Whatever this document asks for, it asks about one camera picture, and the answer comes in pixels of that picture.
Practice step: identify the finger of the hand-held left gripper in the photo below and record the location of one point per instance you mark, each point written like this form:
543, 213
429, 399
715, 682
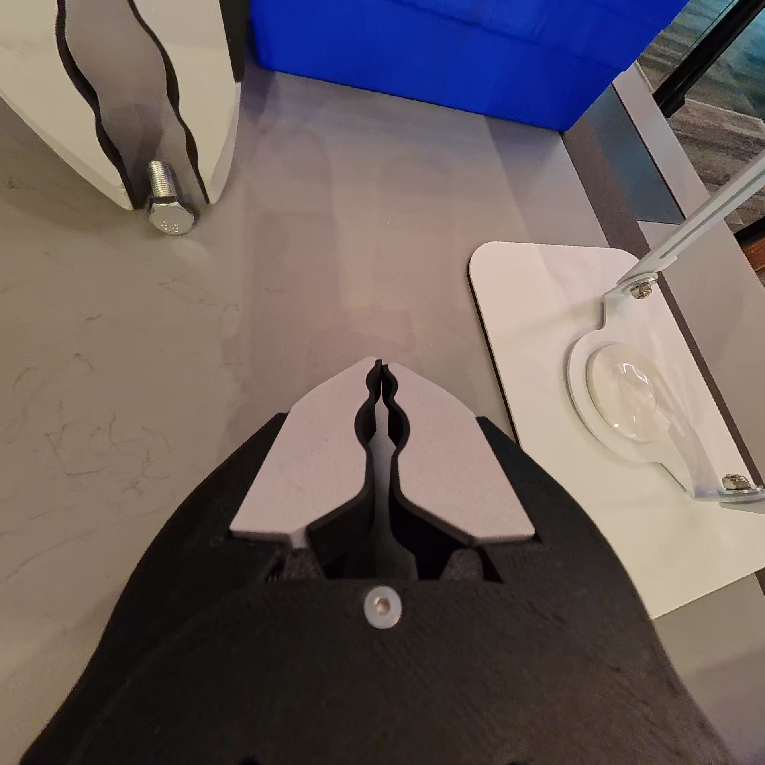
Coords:
206, 89
36, 66

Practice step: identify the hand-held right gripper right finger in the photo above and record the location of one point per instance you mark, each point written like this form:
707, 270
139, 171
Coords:
454, 472

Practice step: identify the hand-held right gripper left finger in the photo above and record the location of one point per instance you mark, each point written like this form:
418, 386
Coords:
311, 466

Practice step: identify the silver hex bolt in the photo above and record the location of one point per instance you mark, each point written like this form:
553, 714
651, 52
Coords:
170, 218

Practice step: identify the blue plastic bin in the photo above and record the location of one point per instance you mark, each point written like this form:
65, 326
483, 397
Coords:
448, 66

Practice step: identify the grey desk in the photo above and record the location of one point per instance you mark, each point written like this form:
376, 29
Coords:
179, 358

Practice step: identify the black metal frame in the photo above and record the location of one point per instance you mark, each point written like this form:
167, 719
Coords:
699, 57

